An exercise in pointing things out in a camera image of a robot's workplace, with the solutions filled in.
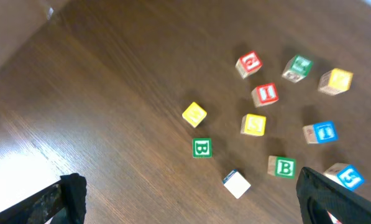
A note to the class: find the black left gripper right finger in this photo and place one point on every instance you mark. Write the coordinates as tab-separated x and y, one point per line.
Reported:
320	197

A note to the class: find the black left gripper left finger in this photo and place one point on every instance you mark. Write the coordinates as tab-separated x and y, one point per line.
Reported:
61	202

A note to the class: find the yellow S block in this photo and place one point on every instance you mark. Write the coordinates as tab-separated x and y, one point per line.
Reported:
253	125

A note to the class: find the blue 5 block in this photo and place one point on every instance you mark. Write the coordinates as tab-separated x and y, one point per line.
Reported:
345	175

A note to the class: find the green B block upper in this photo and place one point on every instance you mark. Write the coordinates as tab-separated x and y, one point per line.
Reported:
283	167

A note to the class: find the green b block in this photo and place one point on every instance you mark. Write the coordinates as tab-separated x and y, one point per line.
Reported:
202	148
283	167

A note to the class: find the blue T block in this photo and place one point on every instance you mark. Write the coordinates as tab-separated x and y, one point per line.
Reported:
320	133

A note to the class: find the plain wooden block left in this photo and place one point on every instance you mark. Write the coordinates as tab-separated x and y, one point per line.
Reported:
236	183

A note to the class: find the red I block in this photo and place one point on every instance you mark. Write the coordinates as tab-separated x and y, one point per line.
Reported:
263	95

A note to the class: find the yellow block top left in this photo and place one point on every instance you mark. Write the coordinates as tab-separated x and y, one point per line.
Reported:
335	81

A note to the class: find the green B block lower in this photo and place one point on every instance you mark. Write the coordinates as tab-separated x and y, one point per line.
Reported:
202	148

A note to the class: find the green C block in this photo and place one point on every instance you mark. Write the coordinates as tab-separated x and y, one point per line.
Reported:
297	68

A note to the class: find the yellow W block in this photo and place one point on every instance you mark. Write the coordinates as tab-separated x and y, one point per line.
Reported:
194	114

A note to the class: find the red 6 block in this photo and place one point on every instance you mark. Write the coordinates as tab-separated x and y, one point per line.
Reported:
248	64

